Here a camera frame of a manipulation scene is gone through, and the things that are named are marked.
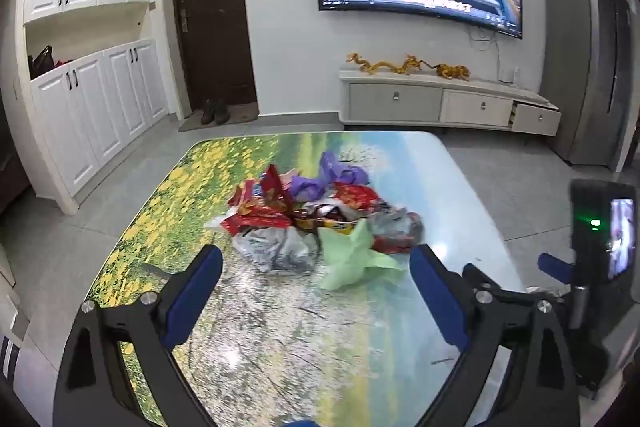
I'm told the red foil snack packet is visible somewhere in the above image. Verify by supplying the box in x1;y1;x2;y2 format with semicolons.
330;182;381;212

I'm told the clear grey plastic bag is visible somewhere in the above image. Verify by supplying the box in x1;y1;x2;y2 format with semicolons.
235;227;321;275

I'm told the golden dragon ornament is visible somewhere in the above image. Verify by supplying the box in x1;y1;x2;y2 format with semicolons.
346;53;433;75

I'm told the clear plastic bag red print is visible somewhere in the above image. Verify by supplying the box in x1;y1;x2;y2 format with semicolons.
367;209;426;255

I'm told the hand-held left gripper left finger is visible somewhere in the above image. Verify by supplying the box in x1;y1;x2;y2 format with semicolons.
52;244;223;427

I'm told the purple plastic bag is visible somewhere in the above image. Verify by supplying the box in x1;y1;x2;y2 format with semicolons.
290;151;371;202

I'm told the grey doormat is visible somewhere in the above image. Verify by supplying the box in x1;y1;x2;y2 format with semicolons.
179;104;261;132

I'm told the grey refrigerator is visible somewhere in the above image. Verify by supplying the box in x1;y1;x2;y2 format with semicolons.
542;0;633;170

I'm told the green plastic bag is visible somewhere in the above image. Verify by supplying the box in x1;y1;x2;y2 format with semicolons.
316;219;405;292

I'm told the dark colourful snack wrapper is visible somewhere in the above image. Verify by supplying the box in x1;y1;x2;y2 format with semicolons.
295;204;351;233

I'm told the black bag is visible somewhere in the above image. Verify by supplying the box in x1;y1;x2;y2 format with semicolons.
27;46;55;80

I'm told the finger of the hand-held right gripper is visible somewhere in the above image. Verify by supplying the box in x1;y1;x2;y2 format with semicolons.
537;253;575;285

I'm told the white hallway cabinet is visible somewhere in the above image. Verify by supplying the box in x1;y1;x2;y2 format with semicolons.
15;0;171;215

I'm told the television cable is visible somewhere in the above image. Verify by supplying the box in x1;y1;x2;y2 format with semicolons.
470;27;502;82

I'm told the white television stand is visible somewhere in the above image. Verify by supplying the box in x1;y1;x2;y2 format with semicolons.
339;68;562;136

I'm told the red white snack packet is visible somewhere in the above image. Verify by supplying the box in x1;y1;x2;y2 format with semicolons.
222;164;296;235

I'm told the dark brown door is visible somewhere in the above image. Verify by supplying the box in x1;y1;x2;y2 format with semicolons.
161;0;258;120

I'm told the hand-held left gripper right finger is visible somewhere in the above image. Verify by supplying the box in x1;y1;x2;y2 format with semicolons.
409;244;583;427

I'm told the small golden ornament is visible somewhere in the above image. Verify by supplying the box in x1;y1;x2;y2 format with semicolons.
432;63;471;80

